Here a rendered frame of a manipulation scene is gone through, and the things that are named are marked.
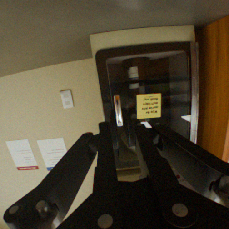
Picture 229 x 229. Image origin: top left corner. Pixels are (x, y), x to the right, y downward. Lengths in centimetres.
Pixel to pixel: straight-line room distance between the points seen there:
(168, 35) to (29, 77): 84
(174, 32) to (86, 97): 61
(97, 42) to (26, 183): 128
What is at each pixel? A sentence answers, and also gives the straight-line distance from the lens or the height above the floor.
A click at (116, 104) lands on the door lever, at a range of 35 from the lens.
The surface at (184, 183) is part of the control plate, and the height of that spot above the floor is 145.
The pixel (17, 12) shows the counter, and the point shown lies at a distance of 29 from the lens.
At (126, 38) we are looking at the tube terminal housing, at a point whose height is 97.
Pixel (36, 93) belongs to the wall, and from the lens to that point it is 98.
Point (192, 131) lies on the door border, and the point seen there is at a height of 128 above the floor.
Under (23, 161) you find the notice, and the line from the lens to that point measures 126.
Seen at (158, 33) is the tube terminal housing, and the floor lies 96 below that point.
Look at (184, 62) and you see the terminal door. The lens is 45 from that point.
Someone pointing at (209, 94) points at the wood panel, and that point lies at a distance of 52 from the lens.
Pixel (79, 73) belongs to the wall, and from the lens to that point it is 86.
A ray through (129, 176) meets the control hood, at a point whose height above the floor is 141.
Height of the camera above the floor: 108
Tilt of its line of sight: 16 degrees up
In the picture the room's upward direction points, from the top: 172 degrees clockwise
